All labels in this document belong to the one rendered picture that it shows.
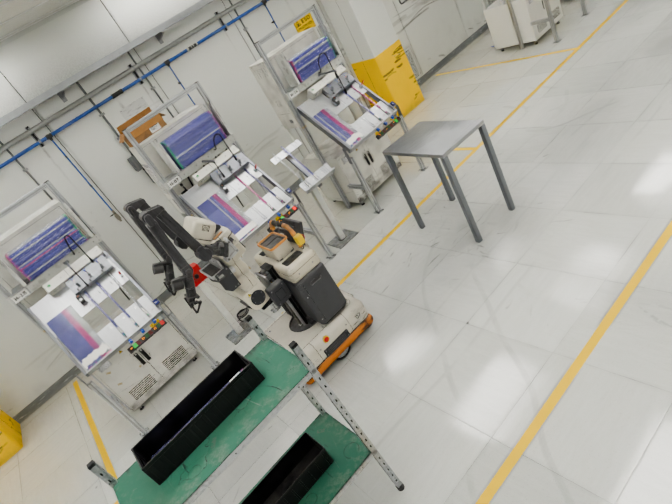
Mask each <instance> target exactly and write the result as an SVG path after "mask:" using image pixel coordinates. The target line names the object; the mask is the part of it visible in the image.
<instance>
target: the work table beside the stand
mask: <svg viewBox="0 0 672 504"><path fill-rule="evenodd" d="M477 129H478V130H479V133H480V135H481V138H482V141H483V143H484V146H485V149H486V151H487V154H488V157H489V159H490V162H491V165H492V167H493V170H494V173H495V175H496V178H497V181H498V183H499V186H500V189H501V191H502V194H503V197H504V199H505V202H506V205H507V207H508V210H510V211H513V210H514V209H515V205H514V202H513V199H512V197H511V194H510V191H509V189H508V186H507V183H506V180H505V178H504V175H503V172H502V169H501V167H500V164H499V161H498V158H497V156H496V153H495V150H494V147H493V145H492V142H491V139H490V137H489V134H488V131H487V128H486V126H485V123H484V120H452V121H420V122H418V123H417V124H416V125H414V126H413V127H412V128H411V129H409V130H408V131H407V132H406V133H405V134H403V135H402V136H401V137H400V138H398V139H397V140H396V141H395V142H394V143H392V144H391V145H390V146H389V147H387V148H386V149H385V150H384V151H383V152H382V153H383V155H384V157H385V159H386V161H387V163H388V165H389V167H390V169H391V171H392V173H393V175H394V177H395V179H396V181H397V183H398V185H399V187H400V189H401V191H402V193H403V195H404V197H405V199H406V201H407V204H408V206H409V208H410V210H411V212H412V214H413V216H414V218H415V220H416V222H417V224H418V226H419V228H420V229H423V228H424V227H426V226H425V224H424V222H423V220H422V218H421V216H420V214H419V212H418V210H417V208H416V206H415V203H414V201H413V199H412V197H411V195H410V193H409V191H408V189H407V187H406V185H405V183H404V181H403V179H402V177H401V175H400V172H399V170H398V168H397V166H396V164H395V162H394V160H393V158H392V156H391V155H393V156H410V157H426V158H431V159H432V161H433V164H434V166H435V168H436V170H437V173H438V175H439V177H440V179H441V182H442V184H443V186H444V189H445V191H446V193H447V195H448V198H449V200H450V201H454V200H455V199H456V198H455V196H454V194H453V191H452V189H451V187H450V184H449V182H448V180H447V177H446V175H445V173H444V170H443V168H442V166H441V164H440V161H439V159H438V158H440V160H441V162H442V164H443V167H444V169H445V171H446V174H447V176H448V178H449V181H450V183H451V185H452V187H453V190H454V192H455V194H456V197H457V199H458V201H459V204H460V206H461V208H462V211H463V213H464V215H465V218H466V220H467V222H468V225H469V227H470V229H471V232H472V234H473V236H474V239H475V241H476V242H478V243H480V242H481V241H482V240H483V239H482V236H481V234H480V231H479V229H478V227H477V224H476V222H475V220H474V217H473V215H472V212H471V210H470V208H469V205H468V203H467V201H466V198H465V196H464V193H463V191H462V189H461V186H460V184H459V182H458V179H457V177H456V174H455V172H454V170H453V167H452V165H451V163H450V160H449V158H448V156H447V155H448V154H450V153H451V152H452V151H453V150H454V149H455V148H456V147H458V146H459V145H460V144H461V143H462V142H463V141H465V140H466V139H467V138H468V137H469V136H470V135H471V134H473V133H474V132H475V131H476V130H477Z"/></svg>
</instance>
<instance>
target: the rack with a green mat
mask: <svg viewBox="0 0 672 504"><path fill-rule="evenodd" d="M244 319H245V320H246V322H247V323H248V324H249V325H250V327H251V328H252V329H253V330H254V332H255V333H256V334H257V335H258V337H259V338H260V339H261V341H260V342H259V343H257V344H256V345H255V346H254V347H253V348H252V349H251V350H250V351H249V352H248V353H247V354H246V355H245V356H244V357H245V358H247V359H248V360H249V361H251V362H252V363H253V364H254V366H255V367H256V368H257V369H258V370H259V372H260V373H261V374H262V375H263V376H264V378H265V379H264V380H263V381H262V382H261V383H260V384H259V385H258V386H257V387H256V388H255V389H254V390H253V391H252V392H251V393H250V394H249V395H248V396H247V397H246V398H245V399H244V400H243V401H242V402H241V404H240V405H239V406H238V407H237V408H236V409H235V410H234V411H233V412H232V413H231V414H230V415H229V416H228V417H227V418H226V419H225V420H224V421H223V422H222V423H221V424H220V425H219V426H218V427H217V428H216V429H215V430H214V431H213V432H212V433H211V434H210V435H209V436H208V437H207V438H206V439H205V440H204V441H203V442H202V443H201V444H200V445H199V446H198V447H197V448H196V449H195V450H194V451H193V452H192V453H191V454H190V455H189V456H188V457H187V458H186V459H185V460H184V461H183V462H182V463H181V464H180V465H179V466H178V467H177V469H176V470H175V471H174V472H173V473H172V474H171V475H170V476H169V477H168V478H167V479H166V480H165V481H164V482H163V483H162V484H161V485H159V484H157V483H156V482H155V481H154V480H153V479H151V478H150V477H149V476H148V475H147V474H145V473H144V472H143V471H142V470H141V468H140V466H139V464H138V462H137V460H136V461H135V462H134V463H133V464H132V465H131V466H130V467H129V468H128V469H127V470H126V471H125V472H124V473H123V474H122V475H121V476H120V477H119V478H118V479H116V478H115V477H113V476H112V475H111V474H110V473H108V472H107V471H106V470H105V469H103V468H102V467H101V466H100V465H98V464H97V463H96V462H95V461H93V460H91V461H90V462H89V463H88V464H87V465H86V466H87V469H88V470H90V471H91V472H92V473H94V474H95V475H96V476H97V477H99V478H100V479H101V480H103V481H104V482H105V483H106V484H108V485H109V486H110V487H111V488H113V490H114V493H115V496H116V498H117V501H118V503H119V504H192V503H193V502H194V501H195V500H196V499H197V498H198V497H199V496H200V495H201V494H202V493H203V492H204V491H205V490H206V488H207V487H208V486H209V485H210V484H211V483H212V482H213V481H214V480H215V479H216V478H217V477H218V476H219V475H220V474H221V473H222V472H223V471H224V469H225V468H226V467H227V466H228V465H229V464H230V463H231V462H232V461H233V460H234V459H235V458H236V457H237V456H238V455H239V454H240V453H241V451H242V450H243V449H244V448H245V447H246V446H247V445H248V444H249V443H250V442H251V441H252V440H253V439H254V438H255V437H256V436H257V435H258V434H259V432H260V431H261V430H262V429H263V428H264V427H265V426H266V425H267V424H268V423H269V422H270V421H271V420H272V419H273V418H274V417H275V416H276V414H277V413H278V412H279V411H280V410H281V409H282V408H283V407H284V406H285V405H286V404H287V403H288V402H289V401H290V400H291V399H292V398H293V397H294V395H295V394H296V393H297V392H298V391H299V390H300V389H301V391H302V392H303V393H304V394H305V396H306V397H307V398H308V399H309V401H310V402H311V403H312V404H313V406H314V407H315V408H316V409H317V411H318V412H319V413H320V414H319V415H318V416H317V417H316V418H315V420H314V421H313V422H312V423H311V424H310V425H309V426H308V427H307V428H306V430H305V431H304V432H303V433H302V434H301V435H300V436H299V437H298V438H297V439H296V441H295V442H294V443H293V444H292V445H291V446H290V447H289V448H288V449H287V451H286V452H285V453H284V454H283V455H282V456H281V457H280V458H279V459H278V460H277V462H276V463H275V464H274V465H273V466H272V467H271V468H270V469H269V470H268V472H267V473H266V474H265V475H264V476H263V477H262V478H261V479H260V480H259V481H258V483H257V484H256V485H255V486H254V487H253V488H252V489H251V490H250V491H249V493H248V494H247V495H246V496H245V497H244V498H243V499H242V500H241V501H240V502H239V504H241V503H242V502H243V501H244V500H245V499H246V498H247V497H248V495H249V494H250V493H251V492H252V491H253V490H254V489H255V488H256V487H257V486H258V484H259V483H260V482H261V481H262V480H263V479H264V478H265V477H266V476H267V474H268V473H269V472H270V471H271V470H272V469H273V468H274V467H275V466H276V464H277V463H278V462H279V461H280V460H281V459H282V458H283V457H284V456H285V454H286V453H287V452H288V451H289V450H290V449H291V448H292V447H293V445H294V444H295V443H296V442H297V441H298V440H299V439H300V438H301V437H302V435H303V434H304V433H308V434H309V435H310V436H311V437H312V438H314V439H315V440H316V441H317V442H318V443H319V444H321V445H322V446H323V447H324V448H325V450H326V452H327V453H328V454H329V455H330V457H331V458H332V459H333V463H332V464H331V465H330V466H329V468H328V469H327V470H326V471H325V472H324V473H323V475H322V476H321V477H320V478H319V479H318V480H317V482H316V483H315V484H314V485H313V486H312V488H311V489H310V490H309V491H308V492H307V493H306V495H305V496H304V497H303V498H302V499H301V500H300V502H299V503H298V504H335V503H336V502H337V501H338V500H339V499H340V497H341V496H342V495H343V494H344V492H345V491H346V490H347V489H348V488H349V486H350V485H351V484H352V483H353V481H354V480H355V479H356V478H357V477H358V475H359V474H360V473H361V472H362V470H363V469H364V468H365V467H366V466H367V464H368V463H369V462H370V461H371V459H372V458H373V457H374V458H375V460H376V461H377V462H378V464H379V465H380V466H381V468H382V469H383V470H384V471H385V473H386V474H387V475H388V477H389V478H390V479H391V481H392V482H393V483H394V485H395V487H396V488H397V489H398V491H403V490H404V488H405V486H404V484H403V483H402V482H401V481H400V480H399V478H398V477H397V476H396V474H395V473H394V472H393V470H392V469H391V468H390V466H389V465H388V464H387V462H386V461H385V460H384V458H383V457H382V456H381V454H380V453H379V452H378V450H377V449H376V448H375V446H374V445H373V444H372V442H371V441H370V440H369V438H368V437H367V436H366V434H365V433H364V432H363V430H362V429H361V428H360V426H359V425H358V424H357V422H356V421H355V420H354V418H353V417H352V416H351V414H350V413H349V412H348V410H347V409H346V408H345V406H344V405H343V404H342V402H341V401H340V400H339V398H338V397H337V396H336V394H335V393H334V391H333V390H332V389H331V387H330V386H329V385H328V383H327V382H326V381H325V379H324V378H323V377H322V375H321V374H320V373H319V371H318V370H317V369H316V367H315V366H314V365H313V363H312V362H311V361H310V359H309V358H308V357H307V355H306V354H305V353H304V351H303V350H302V349H301V347H300V346H299V345H298V343H297V342H295V341H292V342H291V343H290V344H289V345H288V346H289V347H290V349H291V350H292V351H293V352H294V353H292V352H291V351H289V350H287V349H286V348H284V347H283V346H281V345H279V344H278V343H276V342H275V341H273V340H271V339H270V338H268V337H267V335H266V334H265V333H264V331H263V330H262V329H261V328H260V326H259V325H258V324H257V323H256V321H255V320H254V319H253V317H252V316H251V315H247V316H246V317H245V318H244ZM311 377H313V379H314V380H315V381H316V383H317V384H318V385H319V386H320V388H321V389H322V390H323V392H324V393H325V394H326V396H327V397H328V398H329V400H330V401H331V402H332V403H333V405H334V406H335V407H336V409H337V410H338V411H339V413H340V414H341V415H342V417H343V418H344V419H345V420H346V422H347V423H348V424H349V426H350V427H351V428H352V430H353V431H354V432H353V431H352V430H351V429H349V428H348V427H347V426H345V425H344V424H342V423H341V422H340V421H338V420H337V419H336V418H334V417H333V416H332V415H330V414H329V413H328V412H326V411H325V409H324V408H323V407H322V405H321V404H320V403H319V402H318V400H317V399H316V398H315V396H314V395H313V394H312V393H311V391H310V390H309V389H308V388H307V386H306V385H305V384H306V383H307V382H308V381H309V380H310V379H311Z"/></svg>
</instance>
